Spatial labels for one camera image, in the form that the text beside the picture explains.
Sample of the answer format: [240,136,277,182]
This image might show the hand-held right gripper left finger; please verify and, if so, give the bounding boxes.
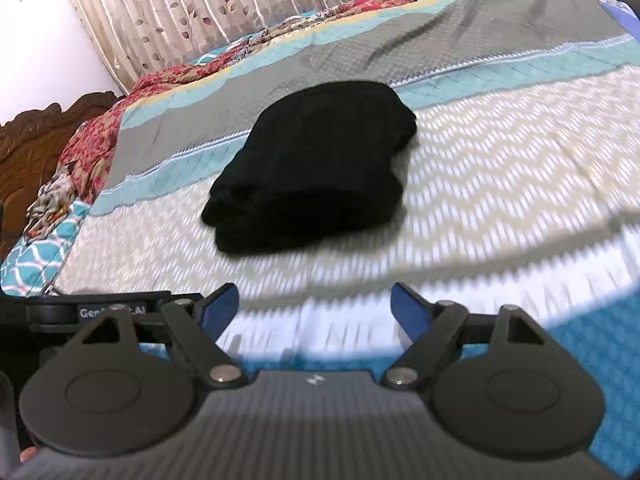
[80,282,249,390]

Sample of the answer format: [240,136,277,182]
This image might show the crumpled floral cloth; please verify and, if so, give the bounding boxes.
[22,170,76,241]

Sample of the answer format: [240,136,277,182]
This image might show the black pants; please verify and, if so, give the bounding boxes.
[201,80,418,255]

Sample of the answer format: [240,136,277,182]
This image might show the beige leaf print curtain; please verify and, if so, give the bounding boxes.
[52,0,521,96]

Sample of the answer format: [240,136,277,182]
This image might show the pale blue cloth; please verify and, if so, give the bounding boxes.
[597,0,640,41]

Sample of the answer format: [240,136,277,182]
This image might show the teal lattice print pillow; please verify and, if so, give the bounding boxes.
[0,200,86,297]

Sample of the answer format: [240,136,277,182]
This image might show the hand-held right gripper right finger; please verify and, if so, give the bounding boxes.
[384,282,546,391]

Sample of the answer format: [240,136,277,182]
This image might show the carved wooden headboard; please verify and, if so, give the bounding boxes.
[0,92,126,261]

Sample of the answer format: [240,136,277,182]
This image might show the red floral blanket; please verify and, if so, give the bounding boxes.
[57,0,416,206]

